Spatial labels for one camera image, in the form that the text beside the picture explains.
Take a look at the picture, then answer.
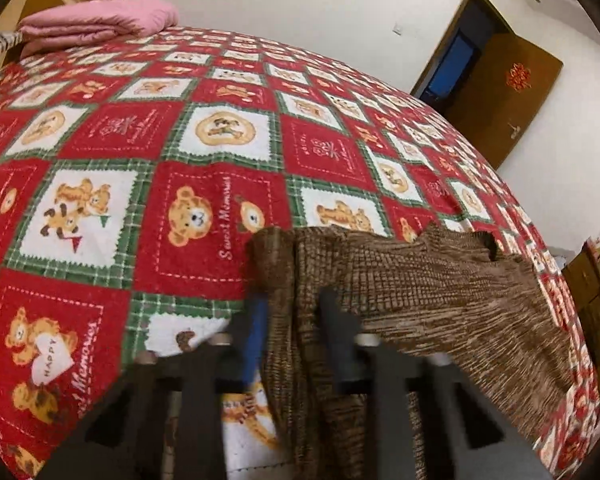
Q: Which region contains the brown knit sun sweater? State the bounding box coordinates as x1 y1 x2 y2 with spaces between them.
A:
249 223 574 479

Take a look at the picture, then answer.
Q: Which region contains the red checkered bear bedspread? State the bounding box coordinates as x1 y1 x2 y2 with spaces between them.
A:
0 27 600 479

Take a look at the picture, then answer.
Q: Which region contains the brown wooden door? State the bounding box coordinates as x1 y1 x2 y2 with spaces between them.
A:
444 34 564 169

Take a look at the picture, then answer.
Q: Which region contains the red door decoration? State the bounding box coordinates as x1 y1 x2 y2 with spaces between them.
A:
506 63 531 93

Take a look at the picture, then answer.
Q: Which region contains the folded pink blanket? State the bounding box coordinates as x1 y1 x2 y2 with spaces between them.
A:
18 0 178 58

